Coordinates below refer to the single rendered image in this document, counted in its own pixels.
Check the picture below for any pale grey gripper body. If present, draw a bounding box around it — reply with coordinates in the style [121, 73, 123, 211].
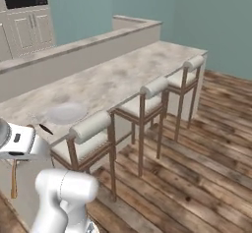
[0, 134, 52, 162]

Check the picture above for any wooden bar stool white cushion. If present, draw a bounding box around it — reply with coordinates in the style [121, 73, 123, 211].
[165, 54, 207, 144]
[50, 110, 118, 203]
[113, 76, 170, 179]

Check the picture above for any white kitchen island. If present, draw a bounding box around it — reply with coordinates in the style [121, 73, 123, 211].
[0, 14, 209, 233]

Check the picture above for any white cupboard run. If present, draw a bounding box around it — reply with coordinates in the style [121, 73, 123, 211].
[0, 0, 56, 62]

